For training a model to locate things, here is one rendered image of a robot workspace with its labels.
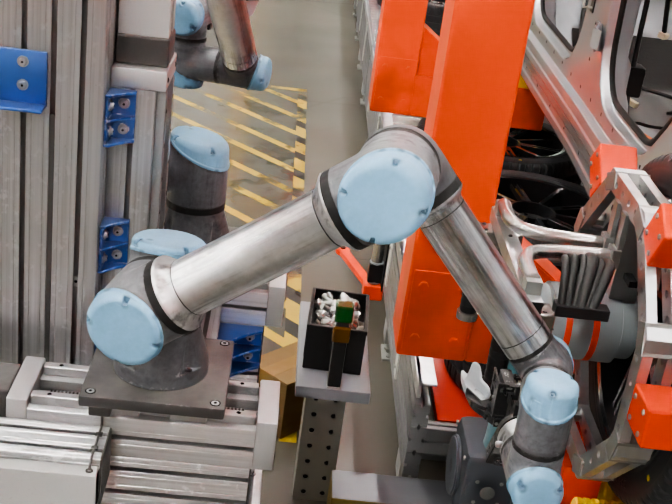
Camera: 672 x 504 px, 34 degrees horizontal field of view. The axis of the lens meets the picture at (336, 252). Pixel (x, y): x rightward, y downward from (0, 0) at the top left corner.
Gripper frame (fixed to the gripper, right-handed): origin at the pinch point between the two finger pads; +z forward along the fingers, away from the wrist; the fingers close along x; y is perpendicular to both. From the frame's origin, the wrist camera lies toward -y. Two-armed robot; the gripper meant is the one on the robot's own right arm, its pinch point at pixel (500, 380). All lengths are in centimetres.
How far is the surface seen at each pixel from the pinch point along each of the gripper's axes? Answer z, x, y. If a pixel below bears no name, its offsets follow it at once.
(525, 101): 255, -49, -20
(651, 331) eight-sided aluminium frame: -4.3, -21.3, 14.3
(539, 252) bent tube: 15.4, -5.8, 17.5
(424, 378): 75, 0, -44
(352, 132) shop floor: 389, 8, -83
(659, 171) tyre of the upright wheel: 32, -29, 30
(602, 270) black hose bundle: 4.5, -13.9, 20.2
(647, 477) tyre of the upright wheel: -1.1, -28.7, -15.4
